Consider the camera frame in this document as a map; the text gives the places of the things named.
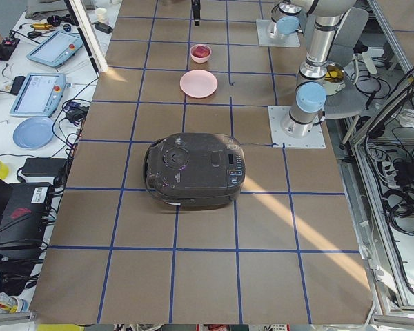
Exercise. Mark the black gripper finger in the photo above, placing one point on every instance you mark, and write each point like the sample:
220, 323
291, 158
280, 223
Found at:
196, 11

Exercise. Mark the blue teach pendant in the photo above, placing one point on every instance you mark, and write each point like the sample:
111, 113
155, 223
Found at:
39, 95
56, 49

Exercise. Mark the lower blue teach pendant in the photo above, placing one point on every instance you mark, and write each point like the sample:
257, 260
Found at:
39, 95

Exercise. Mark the pink bowl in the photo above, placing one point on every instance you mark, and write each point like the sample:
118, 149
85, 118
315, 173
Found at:
199, 60

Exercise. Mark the aluminium frame post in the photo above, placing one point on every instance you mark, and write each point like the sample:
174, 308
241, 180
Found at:
86, 31

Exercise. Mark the blue plate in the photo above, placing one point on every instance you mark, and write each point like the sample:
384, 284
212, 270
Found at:
33, 133

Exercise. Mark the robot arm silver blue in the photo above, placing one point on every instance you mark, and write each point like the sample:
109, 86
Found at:
310, 95

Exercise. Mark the red apple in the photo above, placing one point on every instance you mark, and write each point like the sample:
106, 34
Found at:
201, 51

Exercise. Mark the black computer box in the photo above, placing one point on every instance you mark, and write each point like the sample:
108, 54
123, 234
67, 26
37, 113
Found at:
24, 220

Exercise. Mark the upper blue teach pendant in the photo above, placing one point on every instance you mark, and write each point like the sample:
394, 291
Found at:
56, 49

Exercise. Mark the grey office chair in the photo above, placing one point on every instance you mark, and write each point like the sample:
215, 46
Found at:
343, 100

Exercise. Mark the black power adapter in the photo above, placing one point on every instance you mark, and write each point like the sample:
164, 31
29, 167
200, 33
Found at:
44, 167

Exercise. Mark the black rice cooker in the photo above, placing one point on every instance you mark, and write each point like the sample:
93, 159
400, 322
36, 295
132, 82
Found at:
195, 169

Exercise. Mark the pink plate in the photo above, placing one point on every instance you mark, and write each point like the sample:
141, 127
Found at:
198, 84

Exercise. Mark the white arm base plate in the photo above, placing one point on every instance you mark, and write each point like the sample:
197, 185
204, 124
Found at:
285, 133

